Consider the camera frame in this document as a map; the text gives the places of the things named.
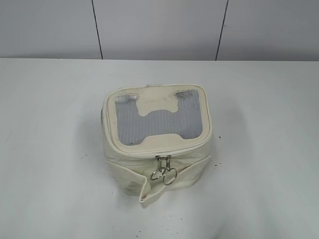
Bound cream zippered bag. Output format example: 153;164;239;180
101;84;213;208

